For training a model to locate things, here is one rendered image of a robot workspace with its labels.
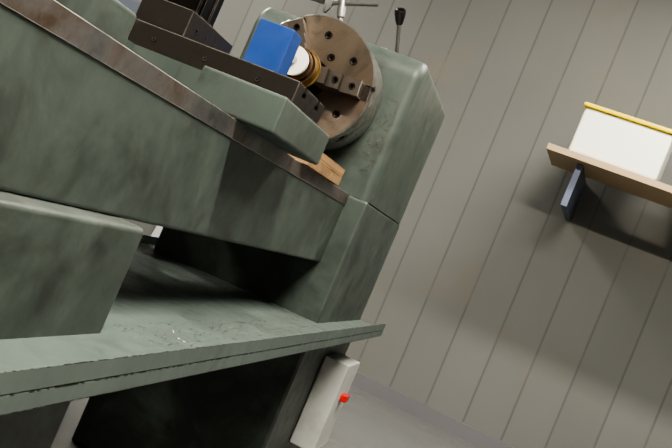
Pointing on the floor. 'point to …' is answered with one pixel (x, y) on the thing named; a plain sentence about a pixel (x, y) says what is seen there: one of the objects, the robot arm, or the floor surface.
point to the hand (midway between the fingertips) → (328, 8)
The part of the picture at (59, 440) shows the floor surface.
